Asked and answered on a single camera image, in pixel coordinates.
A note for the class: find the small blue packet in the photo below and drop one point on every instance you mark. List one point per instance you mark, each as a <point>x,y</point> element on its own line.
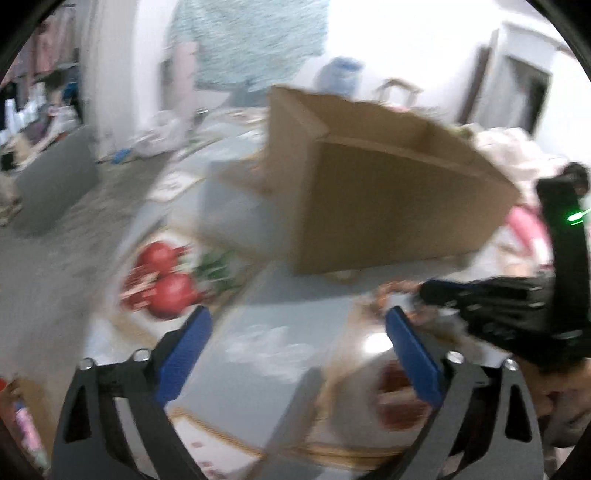
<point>122,154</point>

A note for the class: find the pink printed blanket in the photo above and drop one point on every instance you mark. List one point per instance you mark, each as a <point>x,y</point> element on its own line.
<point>526,235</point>

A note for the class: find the gold metal frame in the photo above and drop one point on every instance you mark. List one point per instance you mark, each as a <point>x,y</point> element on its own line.
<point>399,87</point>

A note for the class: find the pomegranate printed tablecloth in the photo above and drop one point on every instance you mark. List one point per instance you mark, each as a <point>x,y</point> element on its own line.
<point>277,314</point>

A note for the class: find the pink rolled mat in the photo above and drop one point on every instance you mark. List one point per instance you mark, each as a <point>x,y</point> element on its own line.
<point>181,78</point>

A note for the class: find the person's right hand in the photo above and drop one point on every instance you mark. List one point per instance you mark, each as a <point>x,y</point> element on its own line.
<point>561,406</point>

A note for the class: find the teal floral hanging cloth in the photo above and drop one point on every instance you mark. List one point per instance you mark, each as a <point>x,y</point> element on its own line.
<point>249,41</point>

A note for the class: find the white plastic bag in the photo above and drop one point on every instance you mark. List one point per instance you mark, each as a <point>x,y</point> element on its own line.
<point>159,134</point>

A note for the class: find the grey board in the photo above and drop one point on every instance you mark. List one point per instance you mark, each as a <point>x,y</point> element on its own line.
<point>55,180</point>

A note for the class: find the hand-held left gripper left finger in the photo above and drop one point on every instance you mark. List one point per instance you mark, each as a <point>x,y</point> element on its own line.
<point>184,355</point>

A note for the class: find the cardboard box with clothes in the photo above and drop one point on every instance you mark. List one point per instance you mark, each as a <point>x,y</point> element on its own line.
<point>27,420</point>

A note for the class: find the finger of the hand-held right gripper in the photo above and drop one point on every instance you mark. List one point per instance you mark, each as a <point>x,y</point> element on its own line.
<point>461,291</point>
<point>494,325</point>

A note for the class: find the blue water jug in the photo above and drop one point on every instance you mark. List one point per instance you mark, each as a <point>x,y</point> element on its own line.
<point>339,76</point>

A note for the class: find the brown door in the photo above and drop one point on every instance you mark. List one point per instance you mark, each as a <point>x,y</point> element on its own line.
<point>478,78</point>

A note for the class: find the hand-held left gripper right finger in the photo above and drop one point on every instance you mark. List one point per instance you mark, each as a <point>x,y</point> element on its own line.
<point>415,357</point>

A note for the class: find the white fleece blanket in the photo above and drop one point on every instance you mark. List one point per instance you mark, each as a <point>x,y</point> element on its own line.
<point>517,157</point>

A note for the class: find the brown cardboard box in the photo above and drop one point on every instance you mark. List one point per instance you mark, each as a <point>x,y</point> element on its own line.
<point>392,207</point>

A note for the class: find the clothes rack with garments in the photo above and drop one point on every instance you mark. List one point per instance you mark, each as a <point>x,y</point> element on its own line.
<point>37,83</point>

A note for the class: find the dark doorway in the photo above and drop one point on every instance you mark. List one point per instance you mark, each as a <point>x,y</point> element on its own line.
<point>526,97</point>

